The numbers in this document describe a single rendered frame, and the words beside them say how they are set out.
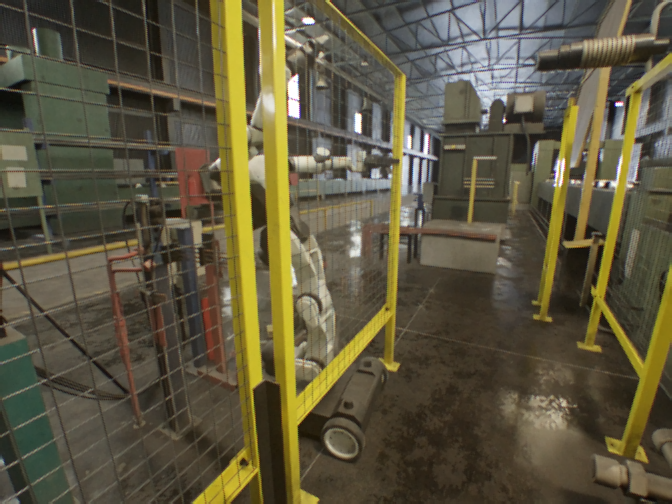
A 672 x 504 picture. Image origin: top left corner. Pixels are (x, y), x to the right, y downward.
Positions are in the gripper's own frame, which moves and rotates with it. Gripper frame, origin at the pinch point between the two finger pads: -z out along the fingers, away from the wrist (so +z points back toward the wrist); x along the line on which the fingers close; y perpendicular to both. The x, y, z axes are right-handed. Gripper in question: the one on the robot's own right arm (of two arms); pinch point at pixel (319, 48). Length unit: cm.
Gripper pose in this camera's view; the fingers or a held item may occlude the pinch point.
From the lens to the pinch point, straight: 149.0
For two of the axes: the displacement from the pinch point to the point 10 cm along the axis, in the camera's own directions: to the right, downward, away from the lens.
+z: -7.0, 6.3, -3.4
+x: 2.7, -2.0, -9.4
